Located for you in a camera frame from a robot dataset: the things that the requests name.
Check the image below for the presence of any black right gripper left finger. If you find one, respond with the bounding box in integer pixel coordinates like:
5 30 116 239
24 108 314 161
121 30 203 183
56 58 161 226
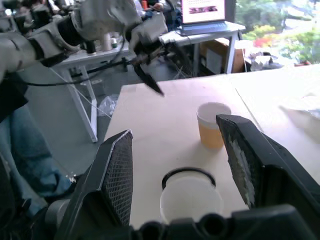
53 129 134 240

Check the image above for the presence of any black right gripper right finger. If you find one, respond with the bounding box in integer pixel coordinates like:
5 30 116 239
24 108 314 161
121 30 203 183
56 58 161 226
216 114 320 240

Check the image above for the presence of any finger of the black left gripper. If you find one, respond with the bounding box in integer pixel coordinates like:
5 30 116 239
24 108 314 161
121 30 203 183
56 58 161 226
133 62 165 97
166 42 195 77

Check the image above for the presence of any orange paper cup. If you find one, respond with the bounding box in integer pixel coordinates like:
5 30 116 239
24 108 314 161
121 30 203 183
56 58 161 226
196 101 232 149

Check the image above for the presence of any white paper cup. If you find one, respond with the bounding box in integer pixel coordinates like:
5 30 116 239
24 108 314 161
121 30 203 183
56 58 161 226
159 172 224 224

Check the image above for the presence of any crumpled white paper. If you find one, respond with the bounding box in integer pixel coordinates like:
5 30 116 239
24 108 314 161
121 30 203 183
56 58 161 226
249 51 285 73

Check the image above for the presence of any brown cardboard box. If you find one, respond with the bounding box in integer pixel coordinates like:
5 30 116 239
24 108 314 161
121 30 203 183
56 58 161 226
199 38 246 75

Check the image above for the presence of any white metal table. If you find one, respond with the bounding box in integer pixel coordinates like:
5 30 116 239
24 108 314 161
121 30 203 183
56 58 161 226
48 21 247 144

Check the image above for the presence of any white bottle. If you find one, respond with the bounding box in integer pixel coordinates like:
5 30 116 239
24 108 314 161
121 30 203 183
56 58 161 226
102 32 112 52

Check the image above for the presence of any open laptop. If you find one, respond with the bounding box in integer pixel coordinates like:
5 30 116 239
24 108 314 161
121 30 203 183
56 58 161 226
177 0 239 36

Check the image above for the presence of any clear plastic bag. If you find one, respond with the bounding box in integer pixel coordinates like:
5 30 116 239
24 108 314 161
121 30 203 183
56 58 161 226
96 94 119 117

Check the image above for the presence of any white plastic tray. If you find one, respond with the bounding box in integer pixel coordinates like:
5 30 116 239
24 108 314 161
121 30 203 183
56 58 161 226
278 93 320 136

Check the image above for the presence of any black bottle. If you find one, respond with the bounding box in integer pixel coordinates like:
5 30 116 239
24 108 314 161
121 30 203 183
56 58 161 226
86 39 97 55

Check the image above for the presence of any person's blue jeans leg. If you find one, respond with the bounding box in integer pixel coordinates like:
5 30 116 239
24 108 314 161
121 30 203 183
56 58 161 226
0 104 74 202

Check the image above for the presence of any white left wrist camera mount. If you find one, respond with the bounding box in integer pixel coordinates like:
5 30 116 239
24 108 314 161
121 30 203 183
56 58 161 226
72 0 143 42

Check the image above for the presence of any black wire cup holder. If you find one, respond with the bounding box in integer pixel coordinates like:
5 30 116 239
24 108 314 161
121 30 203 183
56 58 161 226
161 167 217 189

